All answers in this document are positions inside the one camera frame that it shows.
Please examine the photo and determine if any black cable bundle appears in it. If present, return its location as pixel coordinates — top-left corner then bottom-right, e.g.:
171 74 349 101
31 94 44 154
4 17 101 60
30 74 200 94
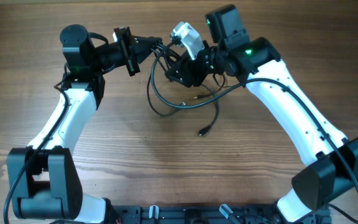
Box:
146 39 226 137

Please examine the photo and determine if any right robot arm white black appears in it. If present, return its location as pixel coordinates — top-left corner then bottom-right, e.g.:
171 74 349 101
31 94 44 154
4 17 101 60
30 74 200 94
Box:
166 4 358 223

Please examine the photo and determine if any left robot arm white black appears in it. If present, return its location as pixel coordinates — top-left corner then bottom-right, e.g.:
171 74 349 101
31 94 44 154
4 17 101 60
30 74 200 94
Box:
2 24 162 223

